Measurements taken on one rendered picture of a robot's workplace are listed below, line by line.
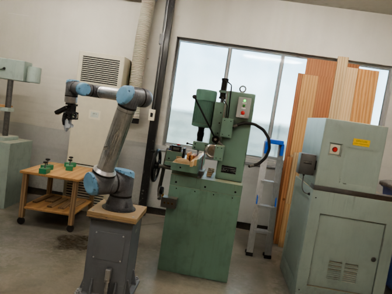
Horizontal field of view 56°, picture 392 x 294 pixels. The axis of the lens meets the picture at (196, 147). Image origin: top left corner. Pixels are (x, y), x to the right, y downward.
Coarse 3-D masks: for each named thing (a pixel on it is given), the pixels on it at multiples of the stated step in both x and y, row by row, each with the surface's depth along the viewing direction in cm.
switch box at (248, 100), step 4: (240, 100) 286; (248, 100) 285; (240, 104) 286; (248, 104) 286; (240, 108) 287; (248, 108) 286; (236, 112) 287; (240, 112) 287; (248, 112) 286; (236, 116) 288; (240, 116) 287; (244, 116) 287
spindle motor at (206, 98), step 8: (200, 96) 299; (208, 96) 298; (216, 96) 304; (200, 104) 299; (208, 104) 299; (200, 112) 300; (208, 112) 299; (192, 120) 305; (200, 120) 300; (208, 120) 301
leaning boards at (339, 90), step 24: (312, 72) 413; (336, 72) 408; (360, 72) 405; (312, 96) 408; (336, 96) 408; (360, 96) 406; (360, 120) 406; (288, 144) 415; (288, 168) 403; (288, 192) 401; (288, 216) 397
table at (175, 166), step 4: (204, 160) 338; (168, 164) 307; (172, 164) 285; (176, 164) 285; (180, 164) 285; (184, 164) 284; (188, 164) 284; (200, 164) 302; (172, 168) 286; (176, 168) 285; (180, 168) 285; (184, 168) 284; (188, 168) 284; (192, 168) 284; (196, 168) 283; (200, 168) 307; (188, 172) 284; (192, 172) 284; (196, 172) 284
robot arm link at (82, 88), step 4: (72, 84) 256; (76, 84) 253; (80, 84) 251; (84, 84) 252; (88, 84) 258; (72, 88) 255; (76, 88) 252; (80, 88) 251; (84, 88) 252; (88, 88) 254; (92, 88) 258; (72, 92) 258; (76, 92) 253; (80, 92) 251; (84, 92) 253; (88, 92) 255; (92, 92) 259
